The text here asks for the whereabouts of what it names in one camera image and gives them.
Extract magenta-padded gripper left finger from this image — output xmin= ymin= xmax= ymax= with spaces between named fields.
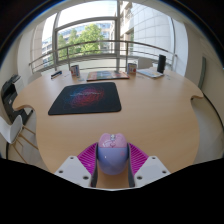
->
xmin=54 ymin=142 xmax=100 ymax=188

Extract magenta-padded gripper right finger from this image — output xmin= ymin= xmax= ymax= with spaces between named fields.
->
xmin=127 ymin=142 xmax=172 ymax=188

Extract pink and purple computer mouse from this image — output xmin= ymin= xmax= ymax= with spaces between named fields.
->
xmin=96 ymin=132 xmax=130 ymax=176

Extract black mouse pad red-blue print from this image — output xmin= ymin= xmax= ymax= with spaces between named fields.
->
xmin=47 ymin=81 xmax=123 ymax=116

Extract white chair wooden legs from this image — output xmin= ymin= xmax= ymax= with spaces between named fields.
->
xmin=0 ymin=114 xmax=39 ymax=164

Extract black office printer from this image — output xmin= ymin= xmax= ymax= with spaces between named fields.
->
xmin=0 ymin=74 xmax=33 ymax=124

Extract printed mug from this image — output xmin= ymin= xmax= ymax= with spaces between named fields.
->
xmin=127 ymin=62 xmax=138 ymax=75
xmin=70 ymin=64 xmax=81 ymax=78

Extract red and grey magazine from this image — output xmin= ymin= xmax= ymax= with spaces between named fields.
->
xmin=86 ymin=70 xmax=130 ymax=82

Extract black cylinder speaker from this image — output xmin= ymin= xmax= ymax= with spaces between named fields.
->
xmin=156 ymin=54 xmax=167 ymax=74

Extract grey metal balcony railing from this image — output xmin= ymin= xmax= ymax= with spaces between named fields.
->
xmin=28 ymin=39 xmax=178 ymax=74

